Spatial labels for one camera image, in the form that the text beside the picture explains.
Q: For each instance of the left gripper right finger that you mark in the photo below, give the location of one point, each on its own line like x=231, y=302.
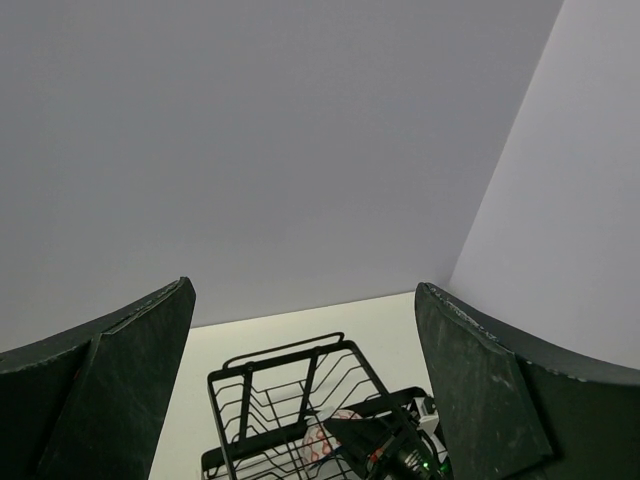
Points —
x=514, y=406

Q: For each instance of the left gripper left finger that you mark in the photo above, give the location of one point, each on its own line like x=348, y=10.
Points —
x=90, y=402

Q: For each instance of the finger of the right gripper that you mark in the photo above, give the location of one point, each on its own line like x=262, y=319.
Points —
x=366, y=438

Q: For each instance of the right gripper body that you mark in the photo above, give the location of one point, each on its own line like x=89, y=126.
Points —
x=408, y=448

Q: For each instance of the orange patterned bowl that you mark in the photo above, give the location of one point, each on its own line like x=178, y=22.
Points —
x=318, y=443

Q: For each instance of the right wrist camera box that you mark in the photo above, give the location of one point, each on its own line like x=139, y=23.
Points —
x=426, y=414

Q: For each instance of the black wire dish rack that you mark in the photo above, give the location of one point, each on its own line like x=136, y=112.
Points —
x=261, y=400

